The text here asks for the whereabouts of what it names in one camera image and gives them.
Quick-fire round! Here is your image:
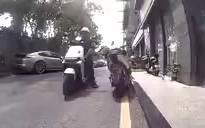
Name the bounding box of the person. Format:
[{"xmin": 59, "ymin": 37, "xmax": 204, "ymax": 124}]
[{"xmin": 76, "ymin": 26, "xmax": 100, "ymax": 90}]

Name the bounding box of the dark motor scooter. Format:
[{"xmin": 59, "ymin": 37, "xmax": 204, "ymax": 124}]
[{"xmin": 106, "ymin": 48, "xmax": 136, "ymax": 102}]

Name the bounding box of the white motor scooter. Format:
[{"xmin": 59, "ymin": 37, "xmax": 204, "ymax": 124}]
[{"xmin": 61, "ymin": 44, "xmax": 88, "ymax": 100}]

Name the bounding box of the row of parked scooters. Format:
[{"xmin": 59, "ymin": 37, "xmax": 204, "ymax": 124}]
[{"xmin": 129, "ymin": 53, "xmax": 182, "ymax": 82}]

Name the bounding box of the silver car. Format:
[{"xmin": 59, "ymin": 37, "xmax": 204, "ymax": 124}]
[{"xmin": 16, "ymin": 50, "xmax": 65, "ymax": 75}]

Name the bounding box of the dark kerb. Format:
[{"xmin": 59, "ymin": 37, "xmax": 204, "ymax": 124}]
[{"xmin": 131, "ymin": 79, "xmax": 173, "ymax": 128}]

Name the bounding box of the row of trees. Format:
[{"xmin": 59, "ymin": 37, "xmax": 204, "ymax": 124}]
[{"xmin": 0, "ymin": 0, "xmax": 105, "ymax": 55}]

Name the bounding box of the grey asphalt road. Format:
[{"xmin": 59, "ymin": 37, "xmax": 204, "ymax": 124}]
[{"xmin": 0, "ymin": 66, "xmax": 152, "ymax": 128}]

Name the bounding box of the dark building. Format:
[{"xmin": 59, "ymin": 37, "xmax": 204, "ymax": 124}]
[{"xmin": 122, "ymin": 0, "xmax": 205, "ymax": 90}]

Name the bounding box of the pale grey pavement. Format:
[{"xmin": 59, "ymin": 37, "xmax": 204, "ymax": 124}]
[{"xmin": 131, "ymin": 70, "xmax": 205, "ymax": 128}]

